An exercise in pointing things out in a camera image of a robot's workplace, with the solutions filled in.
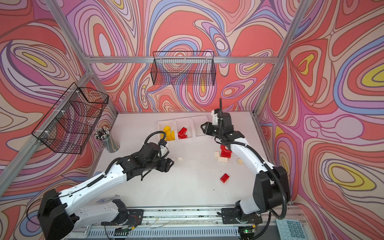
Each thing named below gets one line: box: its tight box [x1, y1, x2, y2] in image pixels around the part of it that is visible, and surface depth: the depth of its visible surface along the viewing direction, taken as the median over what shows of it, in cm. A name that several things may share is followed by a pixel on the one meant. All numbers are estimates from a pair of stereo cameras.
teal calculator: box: [276, 218, 307, 240], surface depth 70 cm
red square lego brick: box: [178, 126, 188, 136], surface depth 101 cm
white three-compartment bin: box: [157, 115, 212, 141], surface depth 107 cm
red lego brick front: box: [220, 173, 230, 183], surface depth 88 cm
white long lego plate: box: [217, 156, 229, 163], surface depth 93 cm
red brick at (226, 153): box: [220, 148, 232, 159], surface depth 100 cm
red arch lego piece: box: [220, 144, 233, 156], surface depth 100 cm
